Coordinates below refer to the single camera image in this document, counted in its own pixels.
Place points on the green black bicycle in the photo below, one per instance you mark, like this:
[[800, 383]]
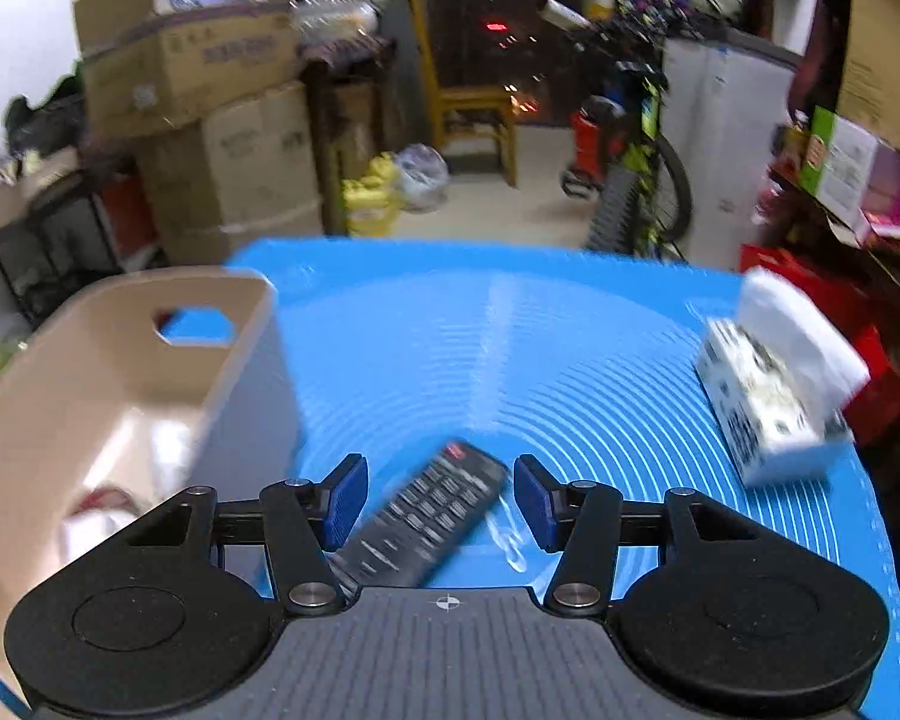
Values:
[[637, 187]]

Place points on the tall open cardboard box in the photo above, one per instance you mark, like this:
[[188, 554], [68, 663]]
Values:
[[187, 52]]

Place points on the plastic-wrapped cardboard box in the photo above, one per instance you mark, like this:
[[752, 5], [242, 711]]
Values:
[[247, 172]]

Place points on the green white box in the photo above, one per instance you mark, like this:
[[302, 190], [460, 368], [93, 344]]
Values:
[[836, 154]]

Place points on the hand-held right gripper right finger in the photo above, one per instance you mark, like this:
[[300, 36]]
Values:
[[536, 502]]

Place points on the blue silicone mat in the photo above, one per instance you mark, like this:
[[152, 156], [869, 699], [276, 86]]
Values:
[[495, 360]]

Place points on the wooden chair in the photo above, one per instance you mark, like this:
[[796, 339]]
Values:
[[472, 105]]

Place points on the red box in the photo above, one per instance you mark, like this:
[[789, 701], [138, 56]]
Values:
[[131, 217]]

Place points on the white red packet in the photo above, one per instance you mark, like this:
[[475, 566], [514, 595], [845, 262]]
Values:
[[101, 521]]

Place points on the white tissue pack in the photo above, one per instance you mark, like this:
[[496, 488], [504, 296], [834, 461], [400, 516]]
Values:
[[765, 397]]

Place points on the brown cardboard panel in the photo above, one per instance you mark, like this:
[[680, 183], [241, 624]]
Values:
[[885, 52]]

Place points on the black remote control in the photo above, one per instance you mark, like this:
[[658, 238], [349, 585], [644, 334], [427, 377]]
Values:
[[435, 510]]

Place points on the black utility cart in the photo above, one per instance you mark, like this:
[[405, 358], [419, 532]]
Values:
[[52, 240]]

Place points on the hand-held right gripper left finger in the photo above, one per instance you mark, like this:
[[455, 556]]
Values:
[[345, 499]]

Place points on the dark wooden cabinet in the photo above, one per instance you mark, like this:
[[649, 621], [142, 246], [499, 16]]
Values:
[[352, 112]]

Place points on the beige plastic storage bin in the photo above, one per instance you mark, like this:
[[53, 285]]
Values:
[[60, 405]]

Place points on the translucent plastic bag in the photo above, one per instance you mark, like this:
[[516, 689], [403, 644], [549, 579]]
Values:
[[420, 176]]

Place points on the yellow detergent bottle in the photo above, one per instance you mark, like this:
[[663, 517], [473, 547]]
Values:
[[371, 199]]

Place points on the dark wooden shelf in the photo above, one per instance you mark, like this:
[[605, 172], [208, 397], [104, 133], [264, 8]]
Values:
[[870, 262]]

